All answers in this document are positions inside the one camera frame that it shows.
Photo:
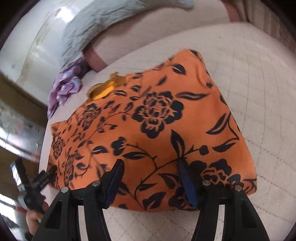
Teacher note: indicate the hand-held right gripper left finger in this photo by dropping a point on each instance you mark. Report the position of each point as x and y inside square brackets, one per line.
[113, 185]

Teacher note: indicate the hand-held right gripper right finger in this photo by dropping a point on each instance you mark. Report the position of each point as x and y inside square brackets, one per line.
[187, 183]

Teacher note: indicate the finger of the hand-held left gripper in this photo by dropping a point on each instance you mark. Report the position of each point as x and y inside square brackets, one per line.
[47, 175]

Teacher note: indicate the orange black floral garment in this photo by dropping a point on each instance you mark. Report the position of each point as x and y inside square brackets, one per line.
[161, 139]

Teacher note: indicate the person's left hand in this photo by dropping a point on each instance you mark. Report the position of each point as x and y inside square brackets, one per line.
[32, 220]

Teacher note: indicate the wooden door with patterned glass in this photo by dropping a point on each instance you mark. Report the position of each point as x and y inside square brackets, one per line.
[18, 129]

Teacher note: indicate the purple floral garment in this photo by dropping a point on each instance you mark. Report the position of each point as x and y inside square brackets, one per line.
[67, 85]

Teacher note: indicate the grey quilted pillow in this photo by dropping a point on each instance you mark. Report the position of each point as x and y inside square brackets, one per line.
[92, 30]

